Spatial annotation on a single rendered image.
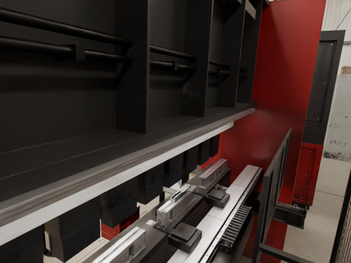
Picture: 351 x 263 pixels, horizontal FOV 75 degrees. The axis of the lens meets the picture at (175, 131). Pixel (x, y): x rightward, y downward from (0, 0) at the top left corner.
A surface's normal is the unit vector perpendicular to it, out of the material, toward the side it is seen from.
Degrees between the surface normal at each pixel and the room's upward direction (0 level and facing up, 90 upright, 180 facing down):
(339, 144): 90
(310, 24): 90
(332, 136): 90
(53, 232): 90
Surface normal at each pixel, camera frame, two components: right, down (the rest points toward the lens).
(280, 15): -0.51, 0.17
